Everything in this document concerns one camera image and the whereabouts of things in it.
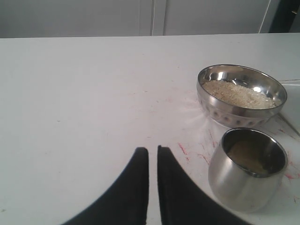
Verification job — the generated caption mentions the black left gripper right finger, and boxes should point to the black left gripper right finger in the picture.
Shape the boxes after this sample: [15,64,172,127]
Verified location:
[157,145,248,225]

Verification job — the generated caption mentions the white cabinet doors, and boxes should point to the white cabinet doors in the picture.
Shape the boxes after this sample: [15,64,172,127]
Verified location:
[0,0,279,38]

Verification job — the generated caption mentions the white plastic tray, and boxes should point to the white plastic tray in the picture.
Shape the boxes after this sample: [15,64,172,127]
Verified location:
[271,79,300,136]

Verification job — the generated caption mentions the small steel cup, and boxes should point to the small steel cup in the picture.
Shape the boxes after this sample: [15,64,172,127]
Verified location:
[208,127,288,212]

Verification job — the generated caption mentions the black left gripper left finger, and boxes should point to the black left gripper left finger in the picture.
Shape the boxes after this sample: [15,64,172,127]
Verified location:
[64,147,149,225]

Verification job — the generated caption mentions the wide steel rice bowl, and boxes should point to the wide steel rice bowl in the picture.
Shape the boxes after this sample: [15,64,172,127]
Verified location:
[196,64,287,128]

